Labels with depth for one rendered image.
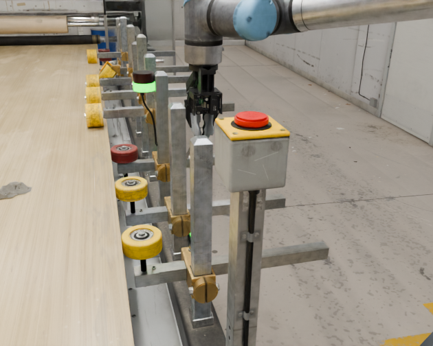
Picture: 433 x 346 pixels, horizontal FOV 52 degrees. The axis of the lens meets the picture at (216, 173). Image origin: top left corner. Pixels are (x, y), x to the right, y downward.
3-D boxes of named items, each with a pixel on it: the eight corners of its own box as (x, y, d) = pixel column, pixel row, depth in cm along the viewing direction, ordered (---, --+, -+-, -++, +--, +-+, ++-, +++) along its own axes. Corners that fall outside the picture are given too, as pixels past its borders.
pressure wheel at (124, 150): (138, 175, 141) (136, 141, 137) (140, 185, 134) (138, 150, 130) (112, 177, 139) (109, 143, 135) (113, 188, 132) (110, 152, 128)
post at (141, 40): (150, 152, 186) (145, 33, 167) (152, 156, 183) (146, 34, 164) (142, 153, 185) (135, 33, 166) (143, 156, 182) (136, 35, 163)
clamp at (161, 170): (168, 164, 144) (167, 150, 142) (174, 181, 132) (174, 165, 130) (150, 165, 142) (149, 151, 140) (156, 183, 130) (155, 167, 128)
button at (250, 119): (261, 123, 54) (262, 109, 54) (273, 133, 51) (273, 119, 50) (229, 125, 53) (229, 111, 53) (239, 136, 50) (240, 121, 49)
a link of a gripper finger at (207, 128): (205, 150, 113) (206, 115, 109) (201, 143, 118) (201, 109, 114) (218, 150, 114) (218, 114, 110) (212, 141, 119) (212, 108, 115)
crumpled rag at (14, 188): (22, 181, 111) (20, 173, 110) (36, 189, 107) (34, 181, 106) (-14, 193, 105) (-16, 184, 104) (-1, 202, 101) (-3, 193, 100)
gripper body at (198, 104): (192, 118, 107) (192, 68, 102) (185, 109, 114) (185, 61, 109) (223, 117, 108) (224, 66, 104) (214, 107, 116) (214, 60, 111)
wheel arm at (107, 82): (201, 80, 209) (201, 73, 208) (203, 82, 206) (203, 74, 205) (92, 85, 197) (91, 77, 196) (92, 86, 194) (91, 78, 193)
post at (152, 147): (159, 185, 165) (154, 52, 146) (161, 188, 162) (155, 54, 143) (150, 185, 164) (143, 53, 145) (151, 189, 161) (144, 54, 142)
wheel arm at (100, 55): (174, 55, 275) (174, 49, 274) (175, 56, 272) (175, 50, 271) (91, 58, 264) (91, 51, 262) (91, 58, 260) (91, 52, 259)
